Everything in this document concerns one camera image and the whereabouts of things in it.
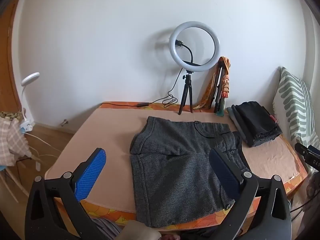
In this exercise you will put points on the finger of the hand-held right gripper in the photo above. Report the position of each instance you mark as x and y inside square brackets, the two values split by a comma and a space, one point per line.
[301, 150]

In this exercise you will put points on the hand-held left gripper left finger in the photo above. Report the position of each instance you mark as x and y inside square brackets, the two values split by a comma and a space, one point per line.
[91, 172]

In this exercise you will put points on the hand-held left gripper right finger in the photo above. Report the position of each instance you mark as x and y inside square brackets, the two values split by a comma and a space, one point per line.
[225, 175]

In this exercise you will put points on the grey tweed pants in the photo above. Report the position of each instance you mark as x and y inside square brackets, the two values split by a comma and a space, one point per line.
[175, 170]

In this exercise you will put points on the peach blanket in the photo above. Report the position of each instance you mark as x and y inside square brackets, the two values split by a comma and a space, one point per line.
[100, 135]

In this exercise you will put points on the green and white striped pillow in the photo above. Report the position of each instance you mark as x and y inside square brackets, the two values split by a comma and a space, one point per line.
[295, 110]

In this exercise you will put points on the stack of folded black clothes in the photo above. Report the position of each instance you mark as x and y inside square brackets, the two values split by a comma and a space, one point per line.
[257, 122]

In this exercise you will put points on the folded blue-grey cloth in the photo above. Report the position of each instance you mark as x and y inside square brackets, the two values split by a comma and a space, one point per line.
[235, 122]

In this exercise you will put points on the metal door stop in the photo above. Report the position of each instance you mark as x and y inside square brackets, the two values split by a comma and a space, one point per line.
[65, 122]

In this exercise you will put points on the teal figurine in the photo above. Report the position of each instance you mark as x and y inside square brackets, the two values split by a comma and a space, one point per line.
[220, 112]

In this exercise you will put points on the beige cloth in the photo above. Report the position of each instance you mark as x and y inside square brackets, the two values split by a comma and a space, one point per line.
[140, 231]

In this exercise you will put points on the plaid cloth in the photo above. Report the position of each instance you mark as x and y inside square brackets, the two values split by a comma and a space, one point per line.
[12, 142]

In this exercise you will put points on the small black tripod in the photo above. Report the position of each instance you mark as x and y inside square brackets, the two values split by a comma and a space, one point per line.
[187, 90]

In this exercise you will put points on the folded tripod with orange scarf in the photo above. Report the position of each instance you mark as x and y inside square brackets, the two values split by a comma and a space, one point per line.
[226, 80]

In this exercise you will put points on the white clip desk lamp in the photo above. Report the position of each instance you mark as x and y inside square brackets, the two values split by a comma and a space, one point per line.
[28, 77]

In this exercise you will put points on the wooden door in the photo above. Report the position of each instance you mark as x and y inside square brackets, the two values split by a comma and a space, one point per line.
[6, 67]

